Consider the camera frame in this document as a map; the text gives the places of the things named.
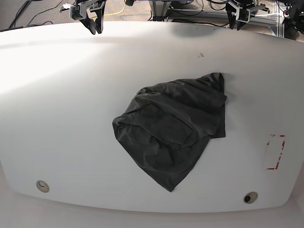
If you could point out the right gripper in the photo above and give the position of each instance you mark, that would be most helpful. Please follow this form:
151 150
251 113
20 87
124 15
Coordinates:
82 6

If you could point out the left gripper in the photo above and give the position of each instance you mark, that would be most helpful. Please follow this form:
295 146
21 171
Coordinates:
233 5

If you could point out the dark grey t-shirt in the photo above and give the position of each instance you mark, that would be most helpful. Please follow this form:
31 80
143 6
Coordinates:
167 126

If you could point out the red tape rectangle marking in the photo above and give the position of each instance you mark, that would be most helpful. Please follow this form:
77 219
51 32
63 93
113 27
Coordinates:
274 149

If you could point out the left table grommet hole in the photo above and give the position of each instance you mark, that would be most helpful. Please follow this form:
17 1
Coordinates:
42 186

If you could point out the table grommet hole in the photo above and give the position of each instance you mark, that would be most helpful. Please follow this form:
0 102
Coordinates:
42 186
250 197

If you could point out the right table grommet hole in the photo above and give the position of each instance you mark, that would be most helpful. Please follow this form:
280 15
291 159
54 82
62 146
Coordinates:
250 197

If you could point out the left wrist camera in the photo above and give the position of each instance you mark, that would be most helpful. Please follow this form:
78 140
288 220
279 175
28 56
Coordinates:
243 15

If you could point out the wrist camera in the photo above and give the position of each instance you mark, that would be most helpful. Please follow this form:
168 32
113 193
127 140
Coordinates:
243 15
75 12

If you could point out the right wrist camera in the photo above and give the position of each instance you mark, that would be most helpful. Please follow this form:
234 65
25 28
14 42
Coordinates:
75 12

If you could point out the aluminium frame stand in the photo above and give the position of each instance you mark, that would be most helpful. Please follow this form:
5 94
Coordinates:
215 10

